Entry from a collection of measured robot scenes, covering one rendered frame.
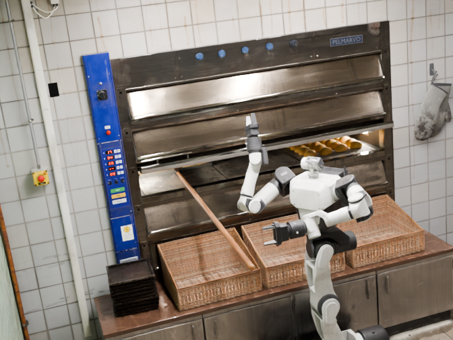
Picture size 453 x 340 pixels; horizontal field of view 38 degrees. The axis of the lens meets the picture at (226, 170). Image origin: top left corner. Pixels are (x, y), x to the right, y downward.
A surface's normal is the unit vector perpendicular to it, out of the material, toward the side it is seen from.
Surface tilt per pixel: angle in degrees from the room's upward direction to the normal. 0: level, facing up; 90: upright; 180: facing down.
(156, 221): 70
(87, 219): 90
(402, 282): 89
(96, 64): 90
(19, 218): 90
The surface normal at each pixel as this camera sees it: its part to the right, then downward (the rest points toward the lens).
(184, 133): 0.25, -0.08
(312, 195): -0.63, 0.29
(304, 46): 0.30, 0.25
